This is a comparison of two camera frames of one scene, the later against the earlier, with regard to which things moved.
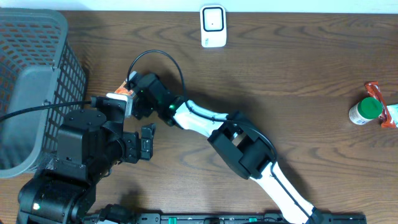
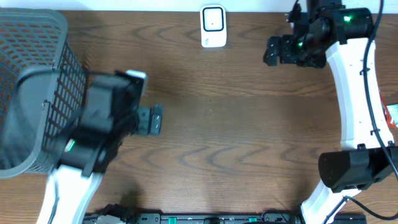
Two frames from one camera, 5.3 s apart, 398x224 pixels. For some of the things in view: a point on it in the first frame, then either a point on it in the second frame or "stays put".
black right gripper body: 145,109 to 301,50
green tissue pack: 393,109 stays put
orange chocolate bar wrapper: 385,118 stays put
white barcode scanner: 213,26 stays put
